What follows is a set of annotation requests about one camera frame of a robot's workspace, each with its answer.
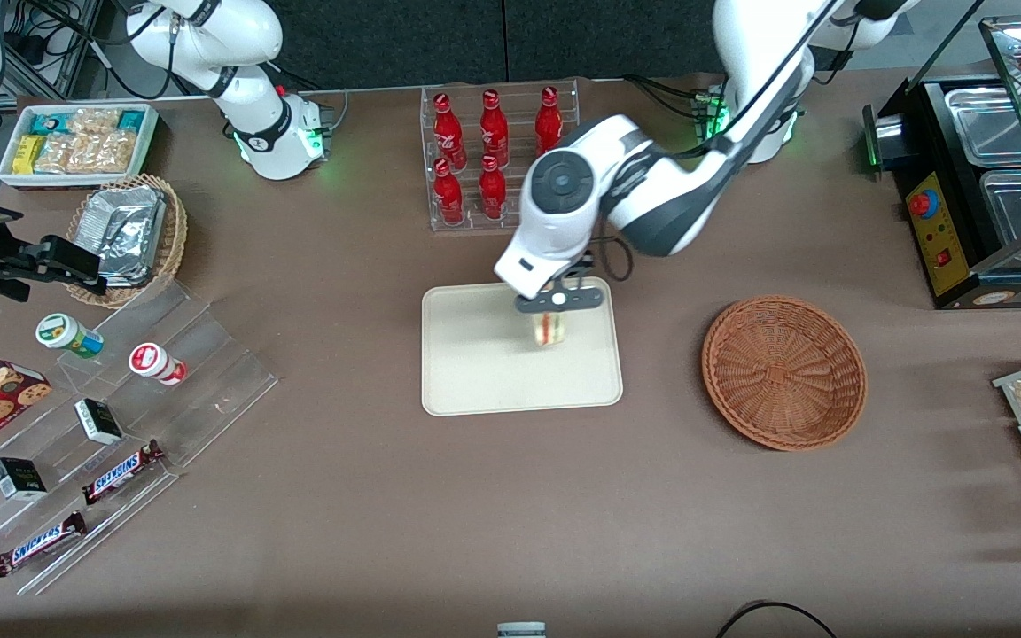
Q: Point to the clear bag of crackers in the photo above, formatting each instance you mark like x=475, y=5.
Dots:
x=94, y=120
x=85, y=153

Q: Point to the Snickers chocolate bar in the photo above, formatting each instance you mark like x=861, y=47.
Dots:
x=39, y=543
x=123, y=471

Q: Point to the red cola bottle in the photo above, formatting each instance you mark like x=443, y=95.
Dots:
x=449, y=190
x=447, y=124
x=494, y=122
x=493, y=186
x=549, y=120

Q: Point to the clear acrylic stepped display shelf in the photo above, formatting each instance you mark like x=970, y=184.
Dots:
x=209, y=372

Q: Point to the grey white cap object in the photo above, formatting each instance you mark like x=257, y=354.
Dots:
x=521, y=630

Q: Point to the black food warmer appliance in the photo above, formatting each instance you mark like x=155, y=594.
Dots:
x=945, y=257

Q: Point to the teal snack packet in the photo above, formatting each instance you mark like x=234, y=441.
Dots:
x=48, y=121
x=130, y=120

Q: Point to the empty round wicker basket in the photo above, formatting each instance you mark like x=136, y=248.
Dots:
x=783, y=372

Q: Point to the red lidded yogurt cup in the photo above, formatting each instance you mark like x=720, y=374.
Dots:
x=154, y=361

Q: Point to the cream rectangular plastic tray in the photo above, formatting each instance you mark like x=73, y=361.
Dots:
x=475, y=372

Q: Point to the white snack bin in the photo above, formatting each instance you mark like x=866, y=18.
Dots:
x=5, y=173

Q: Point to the sandwich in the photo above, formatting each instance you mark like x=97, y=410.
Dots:
x=550, y=330

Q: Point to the foil wrapped package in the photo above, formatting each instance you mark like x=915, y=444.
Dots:
x=120, y=213
x=131, y=261

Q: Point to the clear acrylic bottle rack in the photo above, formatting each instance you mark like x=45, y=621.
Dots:
x=515, y=221

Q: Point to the wicker basket with foil packs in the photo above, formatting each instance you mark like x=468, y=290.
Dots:
x=174, y=239

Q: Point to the yellow snack packet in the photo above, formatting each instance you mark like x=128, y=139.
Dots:
x=28, y=153

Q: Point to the red emergency stop button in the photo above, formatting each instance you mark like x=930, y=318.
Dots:
x=920, y=205

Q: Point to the small black carton box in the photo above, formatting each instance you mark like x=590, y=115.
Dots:
x=99, y=422
x=19, y=479

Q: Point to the green sunflower lidded cup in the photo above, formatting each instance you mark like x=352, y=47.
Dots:
x=63, y=332

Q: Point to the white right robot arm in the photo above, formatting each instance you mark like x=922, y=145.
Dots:
x=253, y=115

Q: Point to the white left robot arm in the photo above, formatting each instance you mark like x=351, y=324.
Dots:
x=661, y=195

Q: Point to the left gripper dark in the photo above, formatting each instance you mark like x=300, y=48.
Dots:
x=580, y=265

